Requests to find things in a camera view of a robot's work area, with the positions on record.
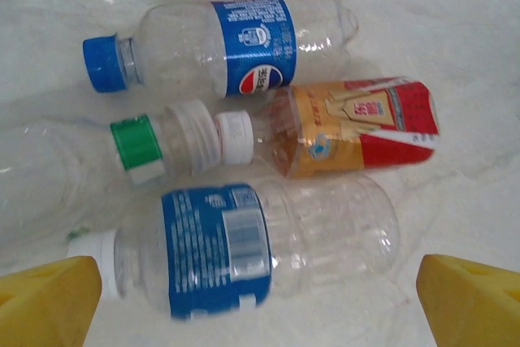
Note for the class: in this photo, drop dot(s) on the clear bottle green neck band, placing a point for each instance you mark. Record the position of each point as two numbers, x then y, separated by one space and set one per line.
138 144

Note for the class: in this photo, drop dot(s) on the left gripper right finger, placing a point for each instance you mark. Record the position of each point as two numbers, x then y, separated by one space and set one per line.
475 310

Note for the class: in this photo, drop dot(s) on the blue label bottle white cap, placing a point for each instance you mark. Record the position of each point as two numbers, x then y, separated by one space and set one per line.
211 249

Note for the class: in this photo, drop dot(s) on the clear Pepsi bottle blue cap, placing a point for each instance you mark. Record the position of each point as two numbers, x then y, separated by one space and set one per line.
252 46

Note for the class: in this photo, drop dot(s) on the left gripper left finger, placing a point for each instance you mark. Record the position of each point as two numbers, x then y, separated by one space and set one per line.
40 310

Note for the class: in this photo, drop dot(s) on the red gold label bottle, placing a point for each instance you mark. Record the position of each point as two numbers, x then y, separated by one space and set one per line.
365 131

